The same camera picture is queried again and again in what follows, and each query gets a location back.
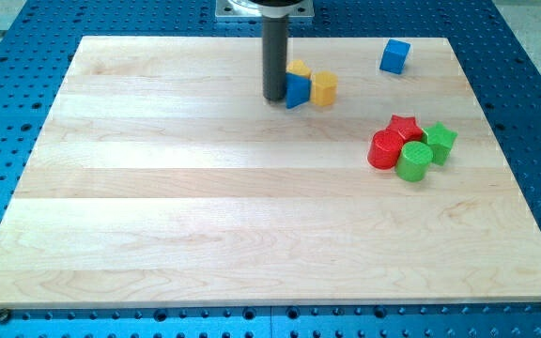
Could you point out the blue cube block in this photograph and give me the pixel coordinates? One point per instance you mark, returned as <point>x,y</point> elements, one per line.
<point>394,56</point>

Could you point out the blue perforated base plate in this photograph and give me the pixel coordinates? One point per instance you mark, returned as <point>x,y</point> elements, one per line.
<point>498,45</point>

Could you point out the red star block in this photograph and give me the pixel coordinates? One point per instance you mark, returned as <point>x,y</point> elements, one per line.
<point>406,127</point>

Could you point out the silver robot mounting plate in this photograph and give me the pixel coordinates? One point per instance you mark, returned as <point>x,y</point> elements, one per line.
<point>246,9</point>

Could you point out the blue triangle block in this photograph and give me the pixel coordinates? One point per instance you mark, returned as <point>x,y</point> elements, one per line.
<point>297,90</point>

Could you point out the green star block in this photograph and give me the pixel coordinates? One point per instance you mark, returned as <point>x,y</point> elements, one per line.
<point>441,141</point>

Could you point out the yellow hexagon block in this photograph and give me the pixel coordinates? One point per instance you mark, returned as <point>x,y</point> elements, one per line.
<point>323,88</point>

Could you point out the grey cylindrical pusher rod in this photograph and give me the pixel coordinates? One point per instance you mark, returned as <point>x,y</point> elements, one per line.
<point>274,52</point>

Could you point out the red cylinder block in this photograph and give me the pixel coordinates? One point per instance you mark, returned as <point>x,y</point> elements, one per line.
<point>384,149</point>

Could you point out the light wooden board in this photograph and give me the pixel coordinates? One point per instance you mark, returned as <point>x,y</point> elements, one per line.
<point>162,178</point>

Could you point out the green cylinder block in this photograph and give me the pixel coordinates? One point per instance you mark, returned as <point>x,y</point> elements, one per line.
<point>413,162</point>

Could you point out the yellow pentagon block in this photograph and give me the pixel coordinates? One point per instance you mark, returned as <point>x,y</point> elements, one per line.
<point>299,67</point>

